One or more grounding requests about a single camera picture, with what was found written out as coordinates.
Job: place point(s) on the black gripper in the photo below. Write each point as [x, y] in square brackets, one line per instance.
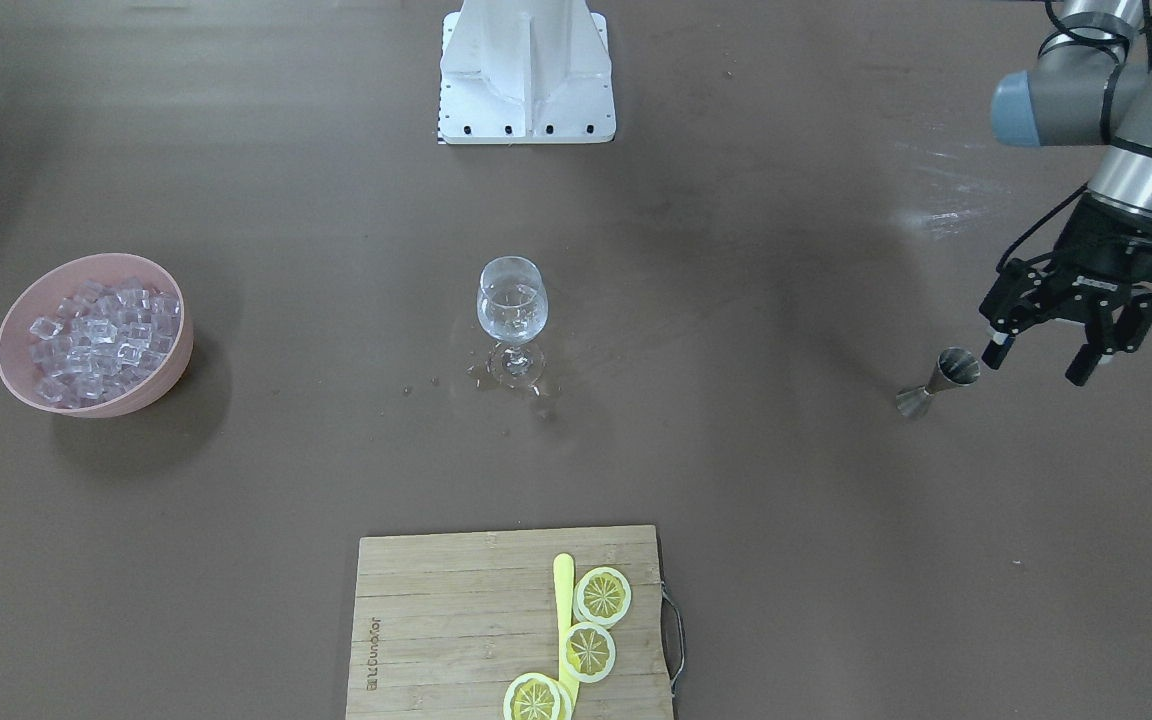
[1094, 247]

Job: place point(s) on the steel double jigger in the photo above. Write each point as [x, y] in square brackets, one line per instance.
[956, 367]

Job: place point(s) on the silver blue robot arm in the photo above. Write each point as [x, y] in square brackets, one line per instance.
[1083, 91]

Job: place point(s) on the clear wine glass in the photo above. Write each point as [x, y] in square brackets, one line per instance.
[513, 309]

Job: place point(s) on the pile of clear ice cubes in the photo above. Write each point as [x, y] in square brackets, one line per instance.
[102, 341]

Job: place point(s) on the lemon slice far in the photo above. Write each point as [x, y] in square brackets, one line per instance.
[602, 596]

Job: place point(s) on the lemon slice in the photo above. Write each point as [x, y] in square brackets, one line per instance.
[587, 653]
[602, 596]
[536, 696]

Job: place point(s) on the yellow plastic knife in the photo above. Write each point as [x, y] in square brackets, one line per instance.
[563, 584]

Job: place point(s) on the lemon slice middle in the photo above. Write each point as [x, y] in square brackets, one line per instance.
[587, 653]

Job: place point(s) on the lemon slice near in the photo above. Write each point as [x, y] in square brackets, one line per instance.
[536, 696]

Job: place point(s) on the bamboo cutting board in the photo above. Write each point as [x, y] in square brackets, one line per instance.
[444, 623]

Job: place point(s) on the pink plastic bowl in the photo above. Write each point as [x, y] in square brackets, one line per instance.
[18, 372]

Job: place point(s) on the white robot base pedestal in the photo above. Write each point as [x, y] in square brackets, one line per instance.
[516, 72]

